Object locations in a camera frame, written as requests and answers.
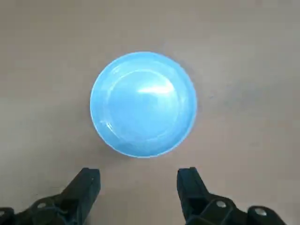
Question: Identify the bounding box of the light blue plastic plate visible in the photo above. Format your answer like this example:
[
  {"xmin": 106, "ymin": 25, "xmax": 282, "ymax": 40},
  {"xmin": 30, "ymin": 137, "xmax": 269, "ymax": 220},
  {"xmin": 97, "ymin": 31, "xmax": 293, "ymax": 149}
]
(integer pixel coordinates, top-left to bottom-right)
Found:
[{"xmin": 89, "ymin": 51, "xmax": 198, "ymax": 160}]

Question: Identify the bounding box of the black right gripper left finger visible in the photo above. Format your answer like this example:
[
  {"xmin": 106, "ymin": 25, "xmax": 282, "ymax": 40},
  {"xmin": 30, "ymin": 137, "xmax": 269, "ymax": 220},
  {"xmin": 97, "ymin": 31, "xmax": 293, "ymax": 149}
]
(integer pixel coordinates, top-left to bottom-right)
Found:
[{"xmin": 0, "ymin": 167, "xmax": 101, "ymax": 225}]

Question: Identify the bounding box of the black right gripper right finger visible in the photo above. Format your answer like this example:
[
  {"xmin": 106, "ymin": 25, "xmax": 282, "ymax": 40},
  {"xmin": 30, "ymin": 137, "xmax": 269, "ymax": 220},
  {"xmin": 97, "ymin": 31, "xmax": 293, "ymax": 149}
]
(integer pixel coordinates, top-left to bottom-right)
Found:
[{"xmin": 177, "ymin": 166, "xmax": 289, "ymax": 225}]

